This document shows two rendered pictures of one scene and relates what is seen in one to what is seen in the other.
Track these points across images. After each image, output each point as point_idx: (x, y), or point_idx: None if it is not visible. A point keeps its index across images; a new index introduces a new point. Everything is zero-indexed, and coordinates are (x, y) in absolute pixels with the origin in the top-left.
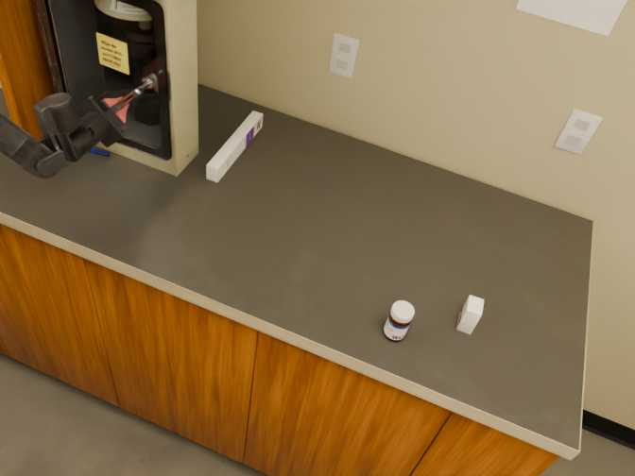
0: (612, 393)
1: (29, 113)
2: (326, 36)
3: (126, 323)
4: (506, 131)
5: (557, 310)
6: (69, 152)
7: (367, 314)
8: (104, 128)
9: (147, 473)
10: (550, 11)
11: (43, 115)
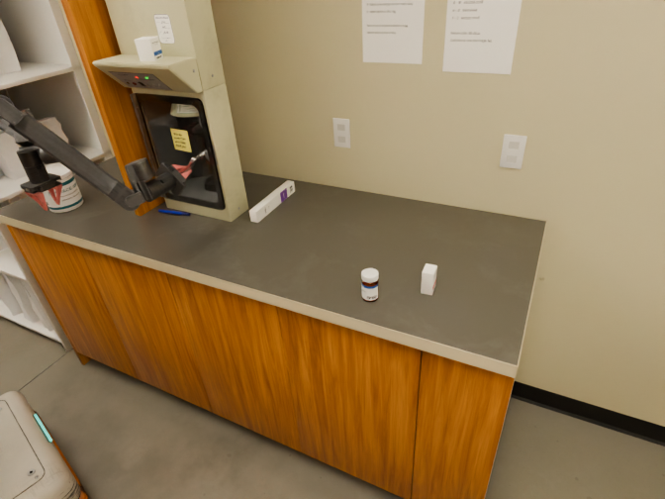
0: (620, 386)
1: None
2: (329, 122)
3: (200, 328)
4: (463, 163)
5: (508, 276)
6: (146, 194)
7: (351, 287)
8: (171, 181)
9: (232, 464)
10: (465, 66)
11: (129, 169)
